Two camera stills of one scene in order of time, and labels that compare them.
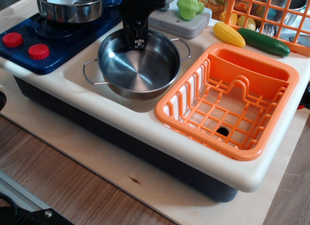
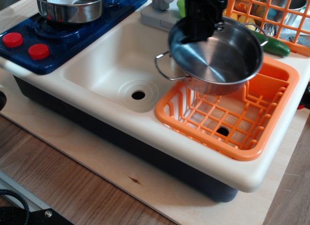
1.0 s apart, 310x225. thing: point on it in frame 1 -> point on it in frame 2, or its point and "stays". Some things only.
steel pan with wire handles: (137, 73) -> (221, 65)
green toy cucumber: (264, 42) stays
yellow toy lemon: (251, 24) stays
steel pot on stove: (86, 8) stays
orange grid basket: (285, 16) stays
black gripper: (137, 8) -> (203, 11)
